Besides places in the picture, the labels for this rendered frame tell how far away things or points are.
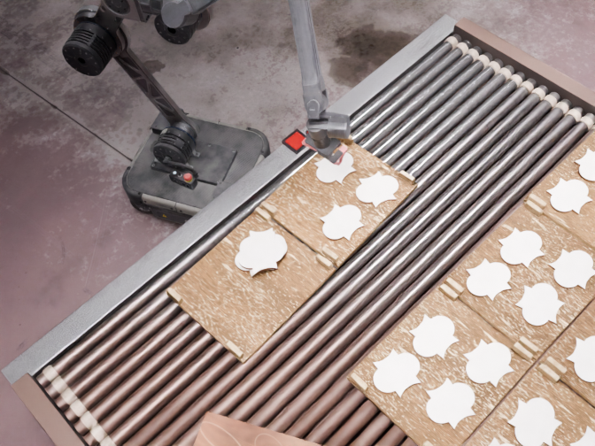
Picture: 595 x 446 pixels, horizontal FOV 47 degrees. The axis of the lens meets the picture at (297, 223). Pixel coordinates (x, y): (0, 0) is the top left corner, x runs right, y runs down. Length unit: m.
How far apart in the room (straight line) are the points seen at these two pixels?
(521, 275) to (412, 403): 0.53
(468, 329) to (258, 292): 0.64
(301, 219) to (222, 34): 2.19
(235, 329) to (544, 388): 0.90
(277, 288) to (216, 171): 1.23
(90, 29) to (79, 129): 1.11
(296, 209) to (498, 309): 0.71
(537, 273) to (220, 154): 1.69
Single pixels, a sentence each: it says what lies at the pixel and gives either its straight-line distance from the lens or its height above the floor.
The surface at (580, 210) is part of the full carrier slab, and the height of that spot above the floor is 0.94.
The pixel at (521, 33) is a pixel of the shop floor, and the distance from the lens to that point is 4.28.
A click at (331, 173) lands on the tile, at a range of 2.34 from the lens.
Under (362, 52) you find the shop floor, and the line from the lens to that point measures 4.07.
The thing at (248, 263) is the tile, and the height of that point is 0.98.
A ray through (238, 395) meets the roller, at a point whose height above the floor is 0.92.
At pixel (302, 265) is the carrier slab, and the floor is 0.94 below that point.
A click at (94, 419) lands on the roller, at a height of 0.92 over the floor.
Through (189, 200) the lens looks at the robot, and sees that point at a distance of 3.22.
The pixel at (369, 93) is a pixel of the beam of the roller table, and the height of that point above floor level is 0.92.
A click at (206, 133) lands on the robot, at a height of 0.24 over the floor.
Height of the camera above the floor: 2.84
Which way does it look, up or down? 58 degrees down
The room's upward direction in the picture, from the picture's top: 7 degrees counter-clockwise
